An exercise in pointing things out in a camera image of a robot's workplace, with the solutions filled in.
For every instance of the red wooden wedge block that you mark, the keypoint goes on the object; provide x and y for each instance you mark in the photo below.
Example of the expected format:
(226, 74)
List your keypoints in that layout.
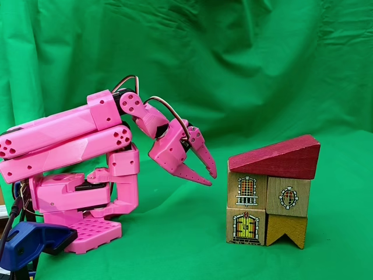
(277, 160)

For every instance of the wooden block with tall window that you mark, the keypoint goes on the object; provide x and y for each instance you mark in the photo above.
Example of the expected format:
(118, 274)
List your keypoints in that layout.
(233, 181)

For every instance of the wooden block with door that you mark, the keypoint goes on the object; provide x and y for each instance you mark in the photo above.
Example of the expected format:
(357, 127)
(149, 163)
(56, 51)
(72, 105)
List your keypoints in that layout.
(230, 216)

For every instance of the wooden block with round window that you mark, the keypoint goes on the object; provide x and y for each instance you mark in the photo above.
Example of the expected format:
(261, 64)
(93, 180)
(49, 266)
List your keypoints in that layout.
(291, 186)

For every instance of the yellow notched wooden block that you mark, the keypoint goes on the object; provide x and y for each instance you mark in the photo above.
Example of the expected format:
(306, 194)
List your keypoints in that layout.
(279, 227)

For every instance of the green cloth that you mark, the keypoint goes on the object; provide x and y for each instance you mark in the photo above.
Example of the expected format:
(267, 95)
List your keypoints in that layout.
(262, 73)

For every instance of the motor controller board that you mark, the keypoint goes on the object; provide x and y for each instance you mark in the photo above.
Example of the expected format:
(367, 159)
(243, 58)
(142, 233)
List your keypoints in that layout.
(24, 194)

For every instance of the blue clamp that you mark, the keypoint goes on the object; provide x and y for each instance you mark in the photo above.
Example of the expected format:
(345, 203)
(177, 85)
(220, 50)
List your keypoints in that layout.
(26, 242)

